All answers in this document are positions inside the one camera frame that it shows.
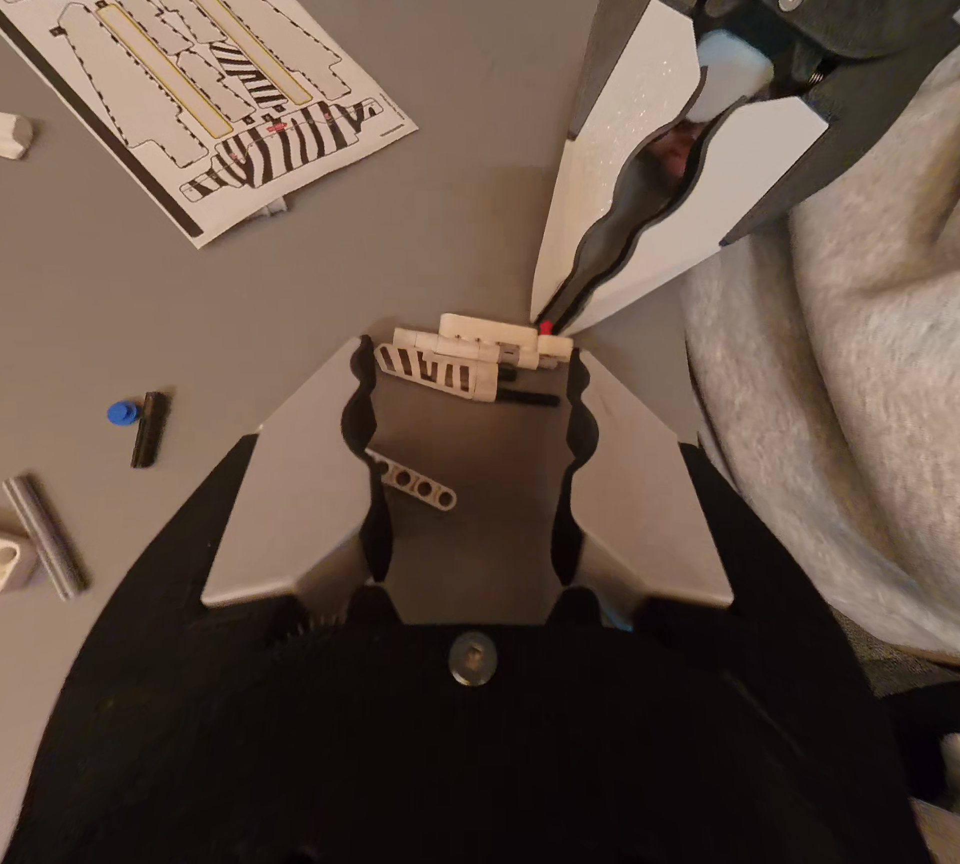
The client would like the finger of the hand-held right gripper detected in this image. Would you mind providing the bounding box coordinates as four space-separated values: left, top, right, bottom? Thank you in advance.
553 95 831 335
529 0 711 326

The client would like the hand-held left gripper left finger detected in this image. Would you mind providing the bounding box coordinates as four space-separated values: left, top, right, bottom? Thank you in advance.
200 333 394 619

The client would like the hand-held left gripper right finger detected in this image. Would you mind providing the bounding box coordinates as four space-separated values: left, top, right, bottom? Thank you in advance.
552 346 735 631

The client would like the white lego connector red pin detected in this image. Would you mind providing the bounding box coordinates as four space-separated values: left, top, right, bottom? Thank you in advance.
535 320 576 368

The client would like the zebra panel lego assembly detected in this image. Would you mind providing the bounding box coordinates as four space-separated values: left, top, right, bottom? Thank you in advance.
372 312 562 409

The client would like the white five-hole lego beam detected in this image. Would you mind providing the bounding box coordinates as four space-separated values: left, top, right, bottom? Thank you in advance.
365 450 459 512

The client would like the grey lego axle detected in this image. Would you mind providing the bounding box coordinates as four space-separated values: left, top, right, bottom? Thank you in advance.
2 474 89 601

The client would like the white curved lego panel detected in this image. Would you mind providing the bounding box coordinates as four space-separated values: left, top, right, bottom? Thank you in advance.
0 113 36 162

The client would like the person's right hand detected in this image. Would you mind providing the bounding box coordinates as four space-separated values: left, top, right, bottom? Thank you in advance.
662 119 701 179

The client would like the person's grey hoodie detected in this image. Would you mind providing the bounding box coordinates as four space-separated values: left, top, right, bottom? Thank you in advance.
678 39 960 664

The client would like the zebra striped sticker sheet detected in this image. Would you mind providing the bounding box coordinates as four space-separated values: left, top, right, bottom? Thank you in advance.
0 0 420 250

